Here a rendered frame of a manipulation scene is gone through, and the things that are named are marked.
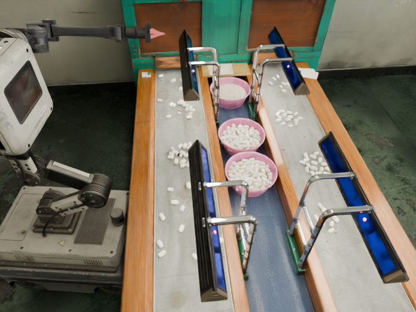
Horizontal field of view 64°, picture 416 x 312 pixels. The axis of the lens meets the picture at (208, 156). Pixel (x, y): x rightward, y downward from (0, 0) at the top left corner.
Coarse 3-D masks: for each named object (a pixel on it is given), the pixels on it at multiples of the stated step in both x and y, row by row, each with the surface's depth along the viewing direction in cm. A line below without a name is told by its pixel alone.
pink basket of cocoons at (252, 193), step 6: (234, 156) 177; (240, 156) 179; (252, 156) 180; (258, 156) 179; (264, 156) 177; (228, 162) 175; (270, 162) 176; (228, 168) 175; (270, 168) 176; (276, 168) 171; (276, 174) 168; (228, 180) 166; (270, 186) 163; (240, 192) 168; (252, 192) 163; (258, 192) 164
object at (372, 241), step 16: (320, 144) 142; (336, 144) 135; (336, 160) 132; (352, 192) 121; (368, 224) 112; (368, 240) 110; (384, 240) 105; (384, 256) 104; (384, 272) 102; (400, 272) 98
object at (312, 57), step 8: (200, 56) 234; (208, 56) 235; (224, 56) 236; (232, 56) 237; (240, 56) 237; (248, 56) 238; (296, 56) 242; (304, 56) 243; (312, 56) 243; (320, 56) 244; (136, 64) 234; (144, 64) 234; (152, 64) 235; (272, 64) 246; (312, 64) 248; (136, 72) 238; (136, 80) 243; (136, 88) 248
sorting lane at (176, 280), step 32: (160, 96) 217; (160, 128) 196; (192, 128) 196; (160, 160) 178; (160, 192) 163; (160, 224) 151; (192, 224) 151; (224, 256) 140; (160, 288) 131; (192, 288) 131
